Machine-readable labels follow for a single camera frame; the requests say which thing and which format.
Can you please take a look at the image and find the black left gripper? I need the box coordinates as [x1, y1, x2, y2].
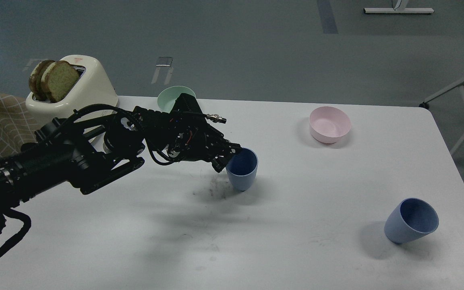
[143, 93, 242, 173]

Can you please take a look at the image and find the blue cup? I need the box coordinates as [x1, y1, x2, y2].
[226, 147, 259, 191]
[384, 198, 439, 244]

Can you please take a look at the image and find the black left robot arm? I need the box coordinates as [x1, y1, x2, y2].
[0, 93, 242, 258]

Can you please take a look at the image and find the green bowl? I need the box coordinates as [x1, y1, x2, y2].
[157, 86, 196, 112]

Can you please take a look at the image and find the pink bowl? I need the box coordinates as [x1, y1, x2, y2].
[308, 106, 352, 144]

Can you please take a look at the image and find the cream toaster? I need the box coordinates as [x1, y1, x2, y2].
[25, 55, 118, 127]

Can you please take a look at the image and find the bread slice front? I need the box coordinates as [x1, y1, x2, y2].
[40, 60, 80, 103]

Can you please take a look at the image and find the bread slice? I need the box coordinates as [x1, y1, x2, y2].
[28, 60, 55, 101]
[40, 60, 80, 103]

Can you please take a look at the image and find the bread slice back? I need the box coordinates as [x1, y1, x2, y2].
[28, 60, 55, 101]

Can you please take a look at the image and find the white table base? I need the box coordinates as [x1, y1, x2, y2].
[363, 0, 435, 15]

